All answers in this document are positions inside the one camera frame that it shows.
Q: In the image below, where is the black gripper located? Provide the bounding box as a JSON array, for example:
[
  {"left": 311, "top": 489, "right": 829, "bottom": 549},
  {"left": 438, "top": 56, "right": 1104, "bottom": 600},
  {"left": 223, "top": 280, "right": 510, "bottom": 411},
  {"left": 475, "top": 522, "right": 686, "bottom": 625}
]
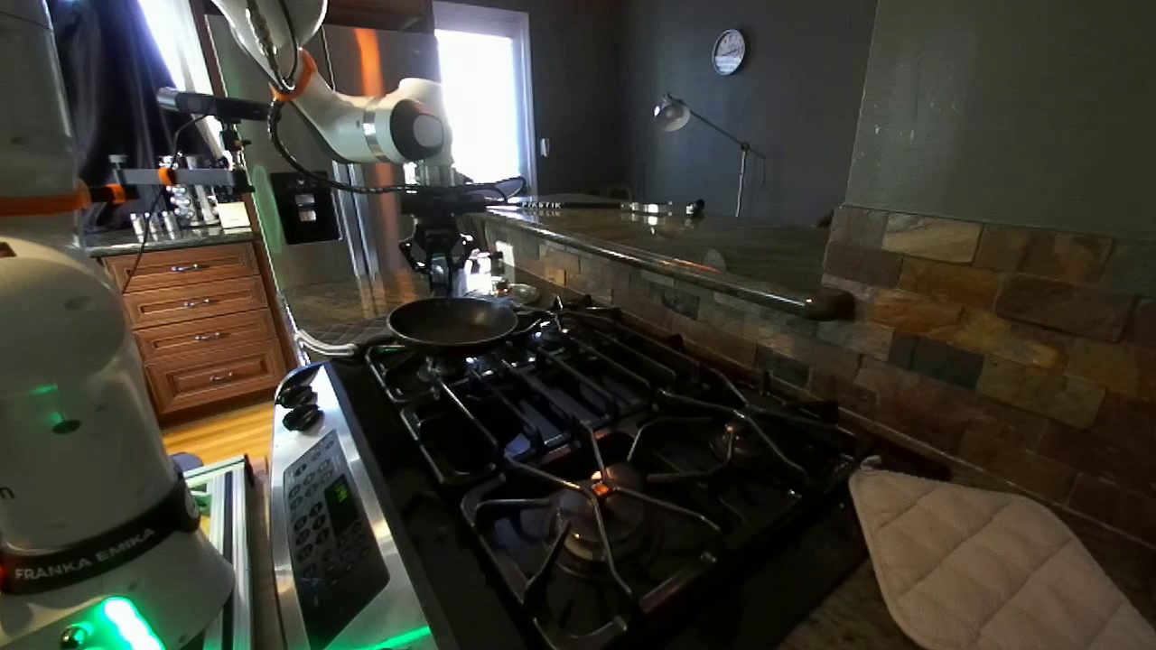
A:
[{"left": 409, "top": 211, "right": 484, "bottom": 299}]

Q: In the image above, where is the dark nonstick frying pan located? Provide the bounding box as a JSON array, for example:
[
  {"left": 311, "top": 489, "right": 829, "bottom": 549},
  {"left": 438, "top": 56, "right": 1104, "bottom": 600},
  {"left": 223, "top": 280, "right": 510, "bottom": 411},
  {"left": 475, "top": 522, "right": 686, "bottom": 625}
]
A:
[{"left": 386, "top": 282, "right": 525, "bottom": 354}]

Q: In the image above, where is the black stove knob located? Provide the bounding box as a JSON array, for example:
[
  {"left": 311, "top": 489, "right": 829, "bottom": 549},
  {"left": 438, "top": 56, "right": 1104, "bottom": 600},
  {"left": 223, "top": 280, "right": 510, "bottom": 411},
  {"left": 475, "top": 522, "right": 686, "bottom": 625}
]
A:
[{"left": 272, "top": 360, "right": 329, "bottom": 435}]

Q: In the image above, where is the black gas stove cooktop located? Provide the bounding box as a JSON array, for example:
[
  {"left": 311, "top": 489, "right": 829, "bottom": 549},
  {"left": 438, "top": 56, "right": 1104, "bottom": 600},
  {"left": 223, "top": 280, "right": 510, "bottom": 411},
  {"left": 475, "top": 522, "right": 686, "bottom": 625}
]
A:
[{"left": 266, "top": 292, "right": 882, "bottom": 650}]

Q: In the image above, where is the steel stove control panel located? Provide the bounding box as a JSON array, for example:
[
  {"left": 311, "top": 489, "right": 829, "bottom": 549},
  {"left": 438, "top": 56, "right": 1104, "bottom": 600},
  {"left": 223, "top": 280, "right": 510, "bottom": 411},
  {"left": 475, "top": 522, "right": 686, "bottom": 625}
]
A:
[{"left": 266, "top": 393, "right": 438, "bottom": 650}]

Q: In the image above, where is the metal robot mounting plate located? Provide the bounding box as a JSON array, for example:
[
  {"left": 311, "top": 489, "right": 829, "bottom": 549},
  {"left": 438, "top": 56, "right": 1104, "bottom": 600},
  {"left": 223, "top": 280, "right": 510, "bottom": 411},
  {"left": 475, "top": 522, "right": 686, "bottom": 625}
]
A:
[{"left": 175, "top": 453, "right": 258, "bottom": 650}]

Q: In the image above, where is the stainless steel refrigerator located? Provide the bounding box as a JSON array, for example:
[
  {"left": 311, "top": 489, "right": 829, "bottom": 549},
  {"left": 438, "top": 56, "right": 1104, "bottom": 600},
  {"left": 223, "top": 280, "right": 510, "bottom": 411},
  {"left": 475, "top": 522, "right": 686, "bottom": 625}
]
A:
[{"left": 304, "top": 23, "right": 443, "bottom": 292}]

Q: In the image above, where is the bright window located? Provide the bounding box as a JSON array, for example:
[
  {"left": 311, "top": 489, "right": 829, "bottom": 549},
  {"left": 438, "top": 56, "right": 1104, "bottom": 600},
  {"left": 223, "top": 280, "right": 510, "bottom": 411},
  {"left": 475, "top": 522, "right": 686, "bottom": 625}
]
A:
[{"left": 428, "top": 0, "right": 537, "bottom": 200}]

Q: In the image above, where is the wooden drawer cabinet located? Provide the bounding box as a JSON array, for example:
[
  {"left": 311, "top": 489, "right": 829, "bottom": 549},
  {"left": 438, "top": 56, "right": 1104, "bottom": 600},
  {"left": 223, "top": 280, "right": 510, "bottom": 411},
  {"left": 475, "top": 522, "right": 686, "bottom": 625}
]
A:
[{"left": 103, "top": 234, "right": 295, "bottom": 425}]

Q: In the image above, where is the raised granite bar counter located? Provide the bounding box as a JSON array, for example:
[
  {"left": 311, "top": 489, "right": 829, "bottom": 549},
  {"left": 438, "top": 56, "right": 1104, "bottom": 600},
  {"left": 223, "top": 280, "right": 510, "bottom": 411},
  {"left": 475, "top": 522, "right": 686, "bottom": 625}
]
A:
[{"left": 480, "top": 197, "right": 858, "bottom": 321}]

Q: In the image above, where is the round gas burner cap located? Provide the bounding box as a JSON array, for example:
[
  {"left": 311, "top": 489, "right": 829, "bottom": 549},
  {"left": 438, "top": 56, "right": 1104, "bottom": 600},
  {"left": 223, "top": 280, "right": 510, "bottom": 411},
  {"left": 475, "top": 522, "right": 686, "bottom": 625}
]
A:
[{"left": 545, "top": 464, "right": 662, "bottom": 581}]

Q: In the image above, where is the stand rig with orange clamps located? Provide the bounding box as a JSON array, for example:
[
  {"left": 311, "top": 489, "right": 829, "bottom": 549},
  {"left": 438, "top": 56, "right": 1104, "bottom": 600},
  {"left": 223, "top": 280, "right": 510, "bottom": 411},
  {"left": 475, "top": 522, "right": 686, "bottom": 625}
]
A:
[{"left": 102, "top": 119, "right": 257, "bottom": 245}]

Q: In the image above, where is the dark hanging fabric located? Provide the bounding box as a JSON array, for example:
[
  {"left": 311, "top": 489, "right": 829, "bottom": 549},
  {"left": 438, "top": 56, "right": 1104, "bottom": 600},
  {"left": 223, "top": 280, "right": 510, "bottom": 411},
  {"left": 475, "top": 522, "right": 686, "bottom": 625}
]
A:
[{"left": 45, "top": 0, "right": 174, "bottom": 202}]

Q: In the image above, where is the white quilted pot holder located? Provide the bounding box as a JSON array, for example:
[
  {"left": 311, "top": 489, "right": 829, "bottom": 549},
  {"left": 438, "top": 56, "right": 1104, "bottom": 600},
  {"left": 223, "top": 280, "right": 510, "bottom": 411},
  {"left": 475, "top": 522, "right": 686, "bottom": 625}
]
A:
[{"left": 846, "top": 464, "right": 1156, "bottom": 650}]

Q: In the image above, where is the dark wall switch panel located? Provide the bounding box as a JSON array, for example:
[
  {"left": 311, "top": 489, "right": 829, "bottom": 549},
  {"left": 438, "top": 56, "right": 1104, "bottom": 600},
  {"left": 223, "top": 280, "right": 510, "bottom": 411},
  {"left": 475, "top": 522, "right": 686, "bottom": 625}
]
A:
[{"left": 266, "top": 170, "right": 339, "bottom": 251}]

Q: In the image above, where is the round wall clock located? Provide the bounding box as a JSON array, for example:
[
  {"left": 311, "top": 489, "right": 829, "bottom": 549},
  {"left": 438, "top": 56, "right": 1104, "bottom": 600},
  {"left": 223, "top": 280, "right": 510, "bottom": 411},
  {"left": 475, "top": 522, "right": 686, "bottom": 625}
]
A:
[{"left": 706, "top": 26, "right": 752, "bottom": 80}]

